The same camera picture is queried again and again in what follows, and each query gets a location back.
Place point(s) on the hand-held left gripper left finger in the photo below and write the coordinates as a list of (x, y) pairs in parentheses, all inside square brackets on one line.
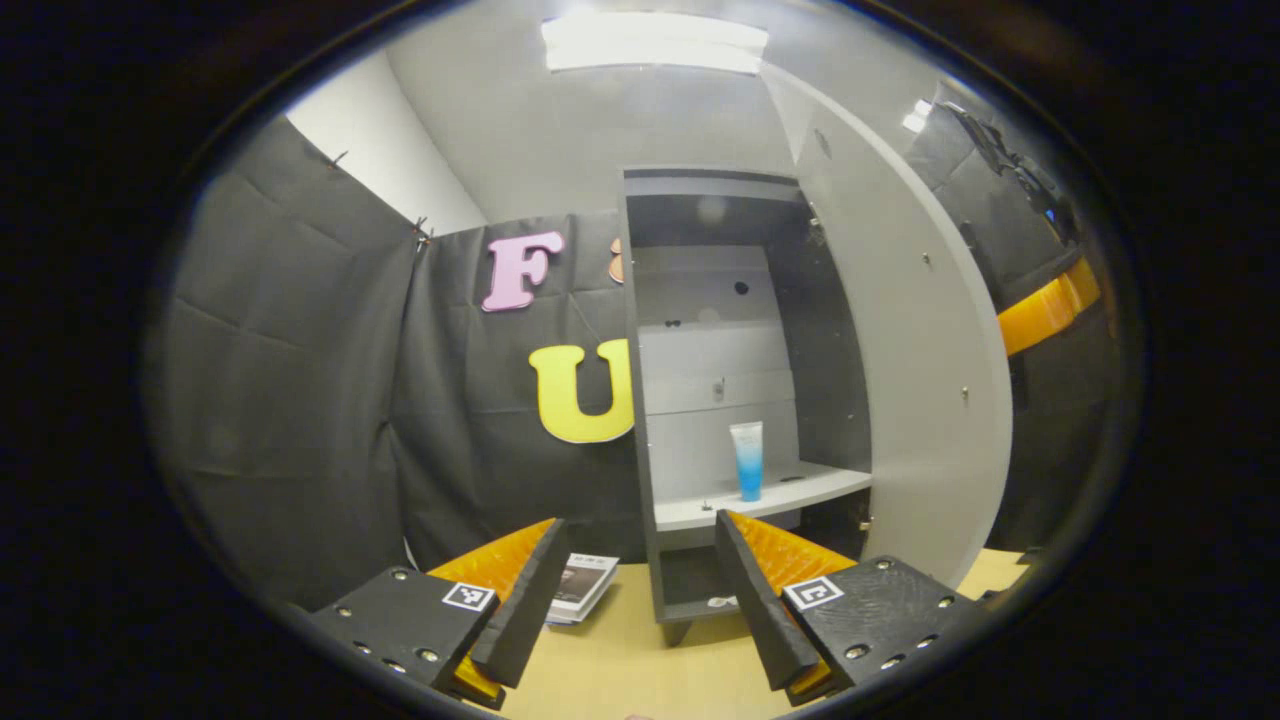
[(520, 620)]

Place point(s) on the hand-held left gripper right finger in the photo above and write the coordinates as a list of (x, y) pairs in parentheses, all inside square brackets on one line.
[(765, 620)]

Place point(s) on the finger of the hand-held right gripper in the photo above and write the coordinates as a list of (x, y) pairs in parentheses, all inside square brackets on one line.
[(1050, 305)]

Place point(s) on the light grey cabinet door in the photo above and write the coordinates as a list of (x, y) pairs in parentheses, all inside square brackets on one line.
[(920, 350)]

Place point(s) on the white and blue bottle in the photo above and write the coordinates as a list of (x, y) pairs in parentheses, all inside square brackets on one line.
[(748, 470)]

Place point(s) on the dark grey cabinet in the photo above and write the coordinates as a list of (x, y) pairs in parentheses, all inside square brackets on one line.
[(700, 350)]

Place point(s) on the white cabinet shelf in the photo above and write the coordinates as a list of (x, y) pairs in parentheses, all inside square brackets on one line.
[(790, 490)]

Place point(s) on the blue and white book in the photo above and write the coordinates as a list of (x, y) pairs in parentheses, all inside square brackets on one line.
[(565, 617)]

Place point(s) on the white book with portrait cover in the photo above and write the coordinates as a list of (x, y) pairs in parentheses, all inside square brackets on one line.
[(590, 580)]

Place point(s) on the small ceiling light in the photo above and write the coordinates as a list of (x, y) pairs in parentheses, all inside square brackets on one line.
[(916, 116)]

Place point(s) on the black backdrop cloth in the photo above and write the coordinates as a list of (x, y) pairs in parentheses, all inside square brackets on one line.
[(300, 350)]

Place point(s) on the large ceiling light panel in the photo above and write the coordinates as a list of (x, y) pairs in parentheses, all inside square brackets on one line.
[(655, 42)]

